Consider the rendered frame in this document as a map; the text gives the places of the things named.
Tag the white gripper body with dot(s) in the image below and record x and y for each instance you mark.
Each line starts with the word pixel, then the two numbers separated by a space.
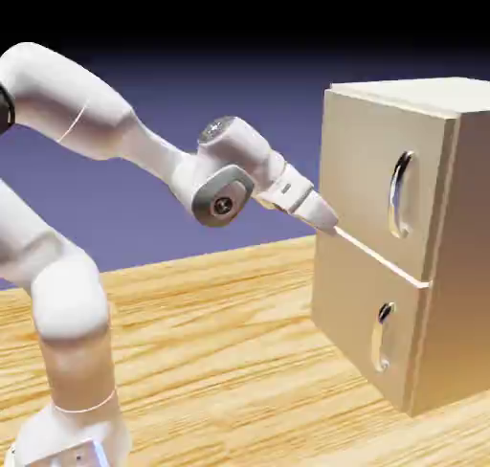
pixel 314 206

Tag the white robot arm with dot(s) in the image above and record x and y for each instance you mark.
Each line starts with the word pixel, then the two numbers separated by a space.
pixel 76 111

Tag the light wood cabinet door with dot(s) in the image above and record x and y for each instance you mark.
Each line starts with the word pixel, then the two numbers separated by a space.
pixel 352 310
pixel 360 176

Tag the light wood cabinet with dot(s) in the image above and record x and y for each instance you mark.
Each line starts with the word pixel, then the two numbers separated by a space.
pixel 459 268

